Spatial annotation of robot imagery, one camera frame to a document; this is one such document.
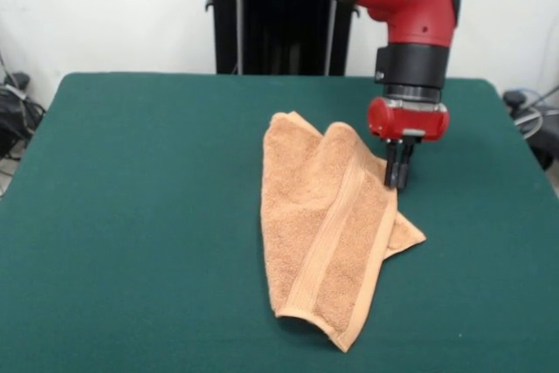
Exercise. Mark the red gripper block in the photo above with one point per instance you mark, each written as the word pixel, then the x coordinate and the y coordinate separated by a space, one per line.
pixel 406 122

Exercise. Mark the tan terry towel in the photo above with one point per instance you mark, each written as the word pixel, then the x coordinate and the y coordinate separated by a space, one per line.
pixel 314 216

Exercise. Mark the dark green table cloth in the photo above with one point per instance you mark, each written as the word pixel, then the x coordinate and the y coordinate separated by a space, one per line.
pixel 131 216

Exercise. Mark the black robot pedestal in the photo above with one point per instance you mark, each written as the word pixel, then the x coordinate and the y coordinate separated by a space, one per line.
pixel 271 19

